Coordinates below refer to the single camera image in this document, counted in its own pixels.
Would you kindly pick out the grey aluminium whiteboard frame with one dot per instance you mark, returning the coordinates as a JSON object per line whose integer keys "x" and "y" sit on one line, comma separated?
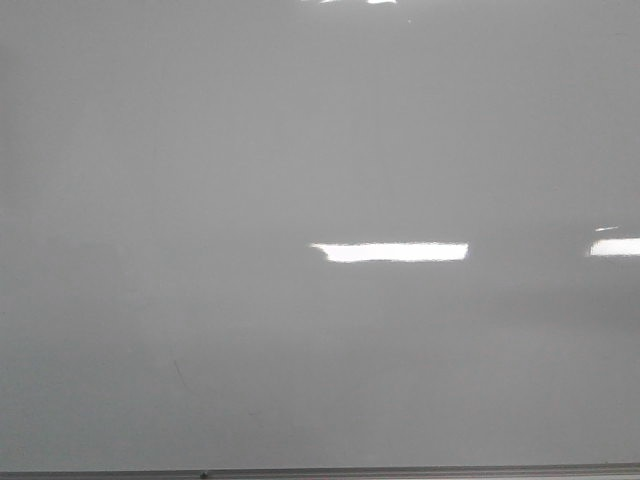
{"x": 562, "y": 471}

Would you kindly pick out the white glossy whiteboard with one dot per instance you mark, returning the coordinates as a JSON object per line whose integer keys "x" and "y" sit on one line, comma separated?
{"x": 277, "y": 234}

